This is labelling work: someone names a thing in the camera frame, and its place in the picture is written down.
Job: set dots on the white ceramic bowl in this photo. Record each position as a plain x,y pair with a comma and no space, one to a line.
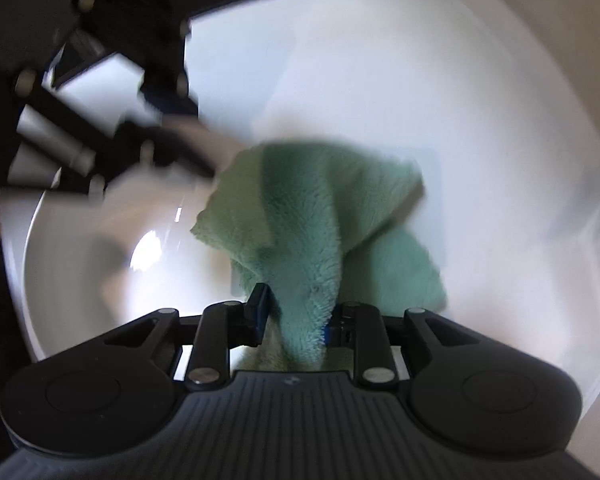
130,300

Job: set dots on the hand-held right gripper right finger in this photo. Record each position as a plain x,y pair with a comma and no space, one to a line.
347,330

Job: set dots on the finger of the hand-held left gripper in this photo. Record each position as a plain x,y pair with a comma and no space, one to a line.
165,60
130,142

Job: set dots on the green and grey cloth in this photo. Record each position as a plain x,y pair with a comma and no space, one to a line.
305,220

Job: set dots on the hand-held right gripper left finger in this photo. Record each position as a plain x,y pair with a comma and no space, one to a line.
260,310

